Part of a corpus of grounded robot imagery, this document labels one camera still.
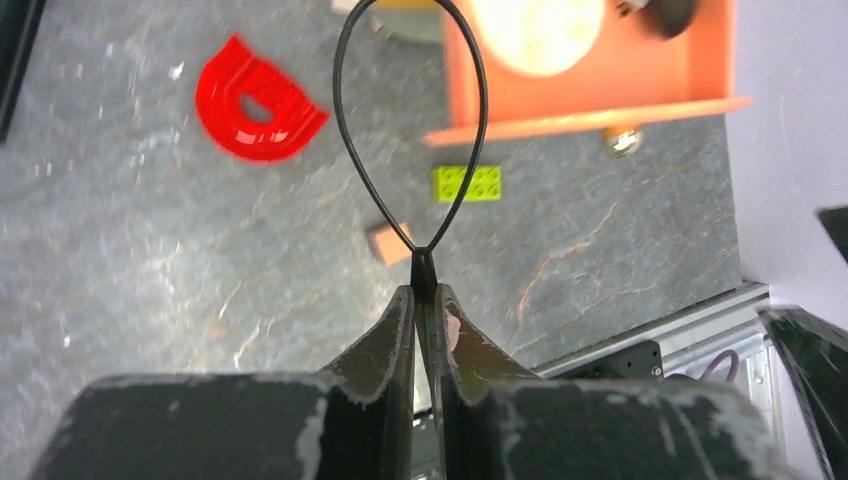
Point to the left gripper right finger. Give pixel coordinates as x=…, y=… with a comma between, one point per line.
x=497, y=420

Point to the red plastic arch toy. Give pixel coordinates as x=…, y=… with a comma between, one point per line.
x=252, y=109

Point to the black white chessboard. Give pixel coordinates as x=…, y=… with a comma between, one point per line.
x=20, y=20

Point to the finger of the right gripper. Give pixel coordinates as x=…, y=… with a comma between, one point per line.
x=834, y=220
x=814, y=352

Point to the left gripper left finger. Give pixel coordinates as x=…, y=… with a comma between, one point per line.
x=352, y=419

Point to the round pink powder compact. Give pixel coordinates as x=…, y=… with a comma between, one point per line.
x=539, y=38

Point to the black makeup brush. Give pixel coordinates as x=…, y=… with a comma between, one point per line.
x=668, y=18

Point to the small wooden cube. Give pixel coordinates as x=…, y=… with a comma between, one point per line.
x=387, y=245

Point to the round drawer organizer box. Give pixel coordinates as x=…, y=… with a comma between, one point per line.
x=629, y=77

